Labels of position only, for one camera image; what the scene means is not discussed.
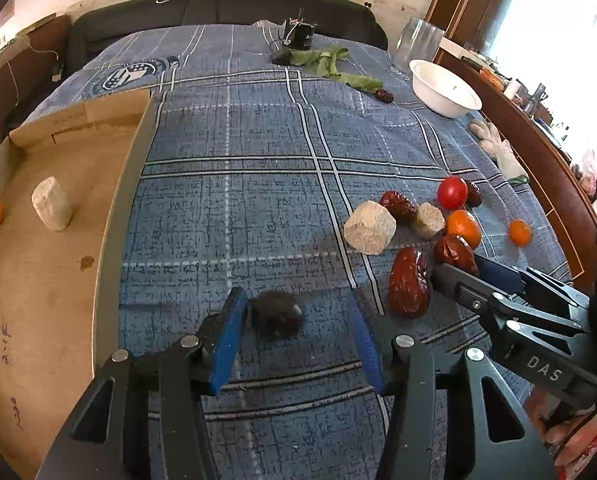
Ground white bowl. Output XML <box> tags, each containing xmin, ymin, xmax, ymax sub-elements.
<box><xmin>409</xmin><ymin>59</ymin><xmax>483</xmax><ymax>120</ymax></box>

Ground white fabric gloves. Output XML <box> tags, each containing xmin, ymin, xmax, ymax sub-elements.
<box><xmin>468</xmin><ymin>119</ymin><xmax>530</xmax><ymax>184</ymax></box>

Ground brown armchair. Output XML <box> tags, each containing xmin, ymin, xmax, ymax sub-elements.
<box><xmin>0</xmin><ymin>14</ymin><xmax>72</xmax><ymax>167</ymax></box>

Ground small beige yam chunk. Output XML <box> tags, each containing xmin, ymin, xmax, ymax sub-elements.
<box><xmin>411</xmin><ymin>202</ymin><xmax>446</xmax><ymax>240</ymax></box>

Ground dark purple plum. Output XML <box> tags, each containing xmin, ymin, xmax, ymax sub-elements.
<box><xmin>250</xmin><ymin>290</ymin><xmax>304</xmax><ymax>339</ymax></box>

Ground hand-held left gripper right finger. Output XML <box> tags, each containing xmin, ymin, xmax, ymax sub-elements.
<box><xmin>347</xmin><ymin>291</ymin><xmax>559</xmax><ymax>480</ymax></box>

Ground brown wooden furniture edge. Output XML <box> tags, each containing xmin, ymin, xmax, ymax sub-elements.
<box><xmin>429</xmin><ymin>35</ymin><xmax>597</xmax><ymax>288</ymax></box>

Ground white charger cable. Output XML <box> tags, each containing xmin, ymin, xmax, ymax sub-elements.
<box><xmin>4</xmin><ymin>34</ymin><xmax>67</xmax><ymax>108</ymax></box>

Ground black electronic device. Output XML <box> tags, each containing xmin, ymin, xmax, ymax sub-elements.
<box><xmin>270</xmin><ymin>7</ymin><xmax>320</xmax><ymax>67</ymax></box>

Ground cardboard box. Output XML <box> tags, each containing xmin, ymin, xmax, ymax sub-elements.
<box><xmin>0</xmin><ymin>90</ymin><xmax>160</xmax><ymax>480</ymax></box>

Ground small orange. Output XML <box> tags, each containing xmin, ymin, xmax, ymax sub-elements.
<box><xmin>509</xmin><ymin>219</ymin><xmax>534</xmax><ymax>247</ymax></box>

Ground large white yam chunk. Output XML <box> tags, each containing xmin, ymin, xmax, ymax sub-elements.
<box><xmin>343</xmin><ymin>200</ymin><xmax>397</xmax><ymax>256</ymax></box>

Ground red tomato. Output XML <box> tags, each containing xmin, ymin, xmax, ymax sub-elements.
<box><xmin>437</xmin><ymin>176</ymin><xmax>469</xmax><ymax>211</ymax></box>

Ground blue plaid blanket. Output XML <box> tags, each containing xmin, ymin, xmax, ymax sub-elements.
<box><xmin>28</xmin><ymin>23</ymin><xmax>575</xmax><ymax>480</ymax></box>

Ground large orange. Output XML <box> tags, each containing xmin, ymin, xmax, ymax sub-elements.
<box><xmin>445</xmin><ymin>209</ymin><xmax>482</xmax><ymax>250</ymax></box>

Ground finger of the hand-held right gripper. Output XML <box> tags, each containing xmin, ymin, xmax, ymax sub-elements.
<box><xmin>433</xmin><ymin>262</ymin><xmax>512</xmax><ymax>323</ymax></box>
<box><xmin>473</xmin><ymin>254</ymin><xmax>590</xmax><ymax>317</ymax></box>

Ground green leafy vegetable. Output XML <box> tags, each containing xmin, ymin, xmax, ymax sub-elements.
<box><xmin>290</xmin><ymin>45</ymin><xmax>385</xmax><ymax>94</ymax></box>

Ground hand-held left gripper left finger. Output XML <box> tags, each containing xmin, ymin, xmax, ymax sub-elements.
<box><xmin>36</xmin><ymin>286</ymin><xmax>250</xmax><ymax>480</ymax></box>

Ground large red jujube date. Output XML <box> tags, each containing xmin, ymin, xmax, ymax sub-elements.
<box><xmin>388</xmin><ymin>246</ymin><xmax>432</xmax><ymax>320</ymax></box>

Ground person's right hand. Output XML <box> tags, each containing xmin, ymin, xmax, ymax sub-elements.
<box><xmin>525</xmin><ymin>390</ymin><xmax>579</xmax><ymax>461</ymax></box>

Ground small red date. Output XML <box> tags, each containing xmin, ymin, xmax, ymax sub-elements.
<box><xmin>379</xmin><ymin>190</ymin><xmax>419</xmax><ymax>225</ymax></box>

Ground wrinkled dark red date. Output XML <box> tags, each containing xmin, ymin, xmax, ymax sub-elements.
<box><xmin>433</xmin><ymin>234</ymin><xmax>480</xmax><ymax>277</ymax></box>

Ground black sofa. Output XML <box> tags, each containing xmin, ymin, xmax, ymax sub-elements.
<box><xmin>67</xmin><ymin>0</ymin><xmax>390</xmax><ymax>72</ymax></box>

